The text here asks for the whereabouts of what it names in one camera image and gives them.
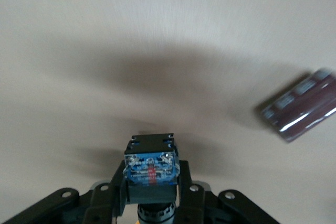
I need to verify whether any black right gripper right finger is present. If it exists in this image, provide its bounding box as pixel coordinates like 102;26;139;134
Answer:
177;159;206;224

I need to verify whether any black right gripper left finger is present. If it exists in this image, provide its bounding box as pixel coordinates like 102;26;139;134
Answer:
83;161;129;224

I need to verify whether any yellow push button switch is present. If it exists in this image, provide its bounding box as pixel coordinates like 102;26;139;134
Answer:
123;134;182;224

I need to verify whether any dark red cylindrical capacitor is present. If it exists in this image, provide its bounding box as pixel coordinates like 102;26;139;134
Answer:
256;68;336;143

